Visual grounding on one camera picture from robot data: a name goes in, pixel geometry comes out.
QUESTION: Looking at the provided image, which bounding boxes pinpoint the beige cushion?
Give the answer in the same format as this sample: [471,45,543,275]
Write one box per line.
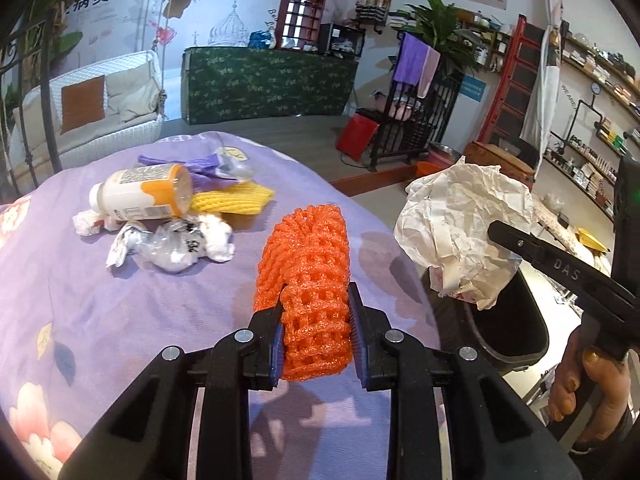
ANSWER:
[106,74,161,123]

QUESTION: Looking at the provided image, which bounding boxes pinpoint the pink basin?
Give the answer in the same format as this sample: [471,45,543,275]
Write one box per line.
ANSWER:
[427,142,463,166]

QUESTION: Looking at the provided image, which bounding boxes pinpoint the white wrapper red label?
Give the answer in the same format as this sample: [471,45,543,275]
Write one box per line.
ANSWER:
[72,209,118,237]

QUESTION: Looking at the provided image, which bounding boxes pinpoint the green patterned counter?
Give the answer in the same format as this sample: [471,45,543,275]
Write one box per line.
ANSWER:
[181,46,358,126]

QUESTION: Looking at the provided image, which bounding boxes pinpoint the pink towel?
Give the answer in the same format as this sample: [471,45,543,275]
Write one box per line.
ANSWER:
[417,46,442,100]

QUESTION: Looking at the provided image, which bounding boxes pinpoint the red bag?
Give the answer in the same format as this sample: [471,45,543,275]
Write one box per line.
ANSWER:
[336,112,383,162]

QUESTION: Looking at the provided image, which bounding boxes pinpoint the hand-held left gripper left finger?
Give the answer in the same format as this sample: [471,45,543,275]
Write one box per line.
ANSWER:
[57,287,286,480]

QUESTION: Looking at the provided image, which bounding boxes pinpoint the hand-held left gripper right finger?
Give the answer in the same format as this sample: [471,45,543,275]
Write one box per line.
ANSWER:
[347,282,583,480]

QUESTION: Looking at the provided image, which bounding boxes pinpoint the black metal rack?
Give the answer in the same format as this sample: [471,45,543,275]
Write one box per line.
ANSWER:
[369,35,466,171]

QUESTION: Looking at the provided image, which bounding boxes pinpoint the black iron bed frame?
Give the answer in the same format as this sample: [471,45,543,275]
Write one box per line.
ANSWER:
[0,10,66,196]

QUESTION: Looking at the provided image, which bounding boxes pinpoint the purple towel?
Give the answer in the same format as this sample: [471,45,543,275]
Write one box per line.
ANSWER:
[391,32,430,87]

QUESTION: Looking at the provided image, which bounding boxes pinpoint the black bin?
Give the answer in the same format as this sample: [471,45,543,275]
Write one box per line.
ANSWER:
[420,260,548,373]

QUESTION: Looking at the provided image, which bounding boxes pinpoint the white bottle orange label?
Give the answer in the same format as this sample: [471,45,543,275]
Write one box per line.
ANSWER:
[89,162,195,221]

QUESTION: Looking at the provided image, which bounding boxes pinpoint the blue sign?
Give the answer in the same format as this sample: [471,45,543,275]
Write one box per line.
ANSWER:
[459,76,487,102]

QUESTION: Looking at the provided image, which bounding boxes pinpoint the purple plastic bag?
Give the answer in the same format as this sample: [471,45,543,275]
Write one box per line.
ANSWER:
[137,152,236,193]

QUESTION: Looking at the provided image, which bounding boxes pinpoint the brown wooden box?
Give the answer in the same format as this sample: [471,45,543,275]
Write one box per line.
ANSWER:
[464,141,538,181]

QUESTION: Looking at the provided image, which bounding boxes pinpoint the white wicker swing sofa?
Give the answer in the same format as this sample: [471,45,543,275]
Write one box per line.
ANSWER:
[10,50,166,171]

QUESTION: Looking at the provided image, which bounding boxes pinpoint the red booth cabinet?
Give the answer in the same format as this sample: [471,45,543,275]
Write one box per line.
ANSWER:
[274,0,342,51]

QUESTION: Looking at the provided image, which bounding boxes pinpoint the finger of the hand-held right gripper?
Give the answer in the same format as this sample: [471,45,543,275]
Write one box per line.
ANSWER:
[487,220,636,321]

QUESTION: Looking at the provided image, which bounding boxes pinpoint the yellow foam fruit net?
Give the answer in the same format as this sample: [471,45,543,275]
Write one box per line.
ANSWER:
[189,182,277,217]

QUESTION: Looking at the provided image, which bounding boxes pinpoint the white paper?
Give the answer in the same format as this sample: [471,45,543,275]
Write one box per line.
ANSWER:
[392,156,536,311]

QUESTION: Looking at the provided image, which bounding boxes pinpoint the clear bag black print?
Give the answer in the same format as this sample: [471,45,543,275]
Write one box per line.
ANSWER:
[147,220,206,275]

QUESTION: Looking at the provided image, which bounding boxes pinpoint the red ladder shelf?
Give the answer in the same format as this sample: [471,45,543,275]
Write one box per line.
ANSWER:
[477,15,546,146]

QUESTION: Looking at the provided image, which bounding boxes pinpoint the person's right hand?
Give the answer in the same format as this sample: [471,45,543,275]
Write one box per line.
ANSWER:
[547,325,633,443]

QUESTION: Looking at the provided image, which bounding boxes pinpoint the orange foam fruit net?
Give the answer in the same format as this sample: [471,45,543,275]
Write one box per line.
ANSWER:
[252,204,353,385]

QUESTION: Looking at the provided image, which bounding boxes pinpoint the green potted plant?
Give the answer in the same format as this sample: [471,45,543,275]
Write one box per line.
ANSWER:
[392,0,483,81]

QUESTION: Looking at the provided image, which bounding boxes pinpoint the wall shelves with products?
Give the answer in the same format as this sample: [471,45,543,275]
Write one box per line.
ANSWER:
[542,35,640,221]

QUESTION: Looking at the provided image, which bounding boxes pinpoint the small shelf with bottles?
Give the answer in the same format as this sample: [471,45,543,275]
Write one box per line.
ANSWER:
[355,0,391,36]

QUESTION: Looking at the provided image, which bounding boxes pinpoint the clear plastic wrapper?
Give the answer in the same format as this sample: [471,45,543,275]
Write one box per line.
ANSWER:
[215,144,256,183]

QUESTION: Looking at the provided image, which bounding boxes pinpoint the black display case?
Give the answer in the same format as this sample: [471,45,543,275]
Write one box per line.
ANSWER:
[318,23,366,58]

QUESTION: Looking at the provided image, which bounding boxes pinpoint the white hanging cloth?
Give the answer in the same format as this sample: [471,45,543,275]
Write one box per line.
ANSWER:
[520,0,563,141]

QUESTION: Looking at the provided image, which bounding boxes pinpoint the orange cushion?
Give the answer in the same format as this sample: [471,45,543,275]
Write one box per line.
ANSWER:
[60,75,107,135]

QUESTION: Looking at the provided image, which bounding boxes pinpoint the silver white wrapper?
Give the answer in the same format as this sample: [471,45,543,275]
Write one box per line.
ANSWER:
[105,220,153,270]

